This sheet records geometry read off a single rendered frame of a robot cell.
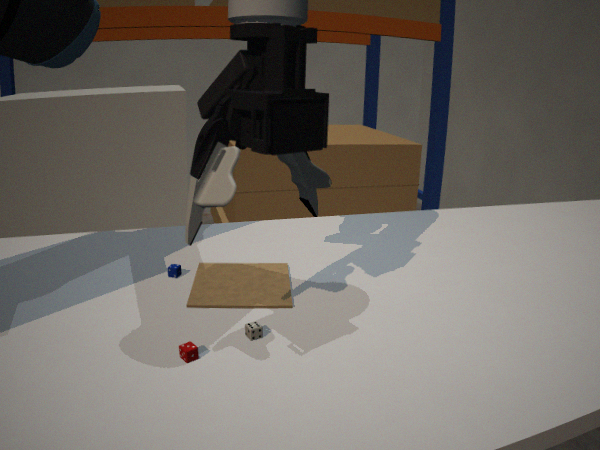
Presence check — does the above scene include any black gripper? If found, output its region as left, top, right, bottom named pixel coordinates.
left=185, top=23, right=332, bottom=246

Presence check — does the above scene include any blue die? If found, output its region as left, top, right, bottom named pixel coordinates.
left=168, top=264, right=182, bottom=278

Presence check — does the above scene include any beige die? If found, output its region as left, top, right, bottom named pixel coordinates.
left=245, top=321, right=263, bottom=341

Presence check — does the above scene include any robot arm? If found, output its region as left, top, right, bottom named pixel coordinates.
left=0, top=0, right=308, bottom=119

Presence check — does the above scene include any red die with white pips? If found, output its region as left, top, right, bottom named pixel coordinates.
left=179, top=341, right=199, bottom=363

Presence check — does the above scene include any tan square mat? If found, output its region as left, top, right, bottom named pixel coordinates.
left=187, top=263, right=293, bottom=308

